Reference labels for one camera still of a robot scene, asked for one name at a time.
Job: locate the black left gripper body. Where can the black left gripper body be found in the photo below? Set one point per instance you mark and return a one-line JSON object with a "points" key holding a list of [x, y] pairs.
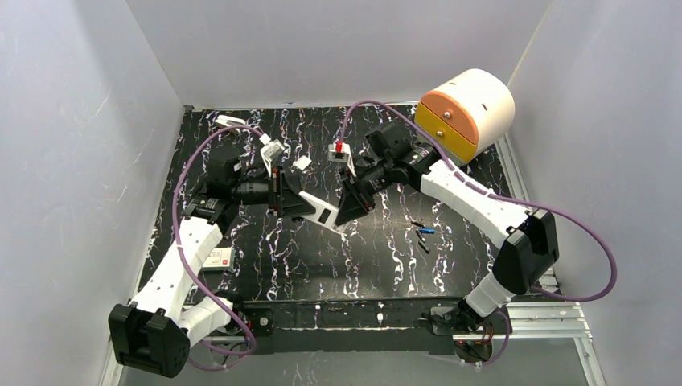
{"points": [[275, 192]]}

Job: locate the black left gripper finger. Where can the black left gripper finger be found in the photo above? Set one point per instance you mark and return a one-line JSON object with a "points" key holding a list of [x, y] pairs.
{"points": [[297, 209], [289, 186]]}

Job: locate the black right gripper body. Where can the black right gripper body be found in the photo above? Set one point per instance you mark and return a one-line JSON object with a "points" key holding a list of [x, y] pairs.
{"points": [[356, 189]]}

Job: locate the white remote control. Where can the white remote control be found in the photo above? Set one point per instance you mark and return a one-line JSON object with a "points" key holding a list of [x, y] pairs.
{"points": [[325, 214]]}

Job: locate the white remote battery cover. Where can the white remote battery cover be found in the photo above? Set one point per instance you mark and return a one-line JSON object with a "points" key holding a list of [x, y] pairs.
{"points": [[302, 163]]}

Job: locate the black green battery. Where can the black green battery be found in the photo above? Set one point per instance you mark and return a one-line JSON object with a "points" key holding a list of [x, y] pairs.
{"points": [[423, 246]]}

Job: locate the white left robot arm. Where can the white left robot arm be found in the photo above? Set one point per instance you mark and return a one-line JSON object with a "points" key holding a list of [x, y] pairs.
{"points": [[154, 332]]}

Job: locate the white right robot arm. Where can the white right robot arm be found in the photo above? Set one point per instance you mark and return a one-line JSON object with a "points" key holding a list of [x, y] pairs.
{"points": [[526, 240]]}

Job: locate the white battery box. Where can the white battery box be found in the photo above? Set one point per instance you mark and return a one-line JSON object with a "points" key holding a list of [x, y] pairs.
{"points": [[221, 259]]}

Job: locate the round orange drawer cabinet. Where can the round orange drawer cabinet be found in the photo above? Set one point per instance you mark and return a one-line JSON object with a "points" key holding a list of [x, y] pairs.
{"points": [[467, 114]]}

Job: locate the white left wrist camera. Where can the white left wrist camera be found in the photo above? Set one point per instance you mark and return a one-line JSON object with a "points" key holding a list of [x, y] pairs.
{"points": [[271, 149]]}

